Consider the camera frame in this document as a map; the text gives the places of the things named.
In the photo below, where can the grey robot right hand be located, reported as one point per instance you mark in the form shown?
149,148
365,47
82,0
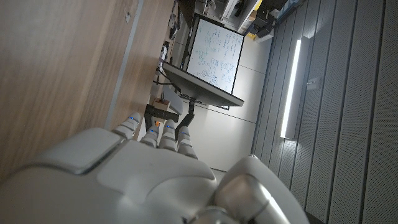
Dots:
130,183

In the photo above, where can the small cardboard box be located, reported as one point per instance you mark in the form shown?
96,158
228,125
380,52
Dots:
161,104

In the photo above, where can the black computer monitor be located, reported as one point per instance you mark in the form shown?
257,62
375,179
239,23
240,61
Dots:
199,88

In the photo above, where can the whiteboard with writing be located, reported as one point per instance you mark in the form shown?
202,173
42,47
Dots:
214,53

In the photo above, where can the long ceiling light strip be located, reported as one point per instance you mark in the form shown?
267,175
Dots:
290,90

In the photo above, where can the white shelf cabinet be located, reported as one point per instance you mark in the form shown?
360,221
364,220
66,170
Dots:
231,9

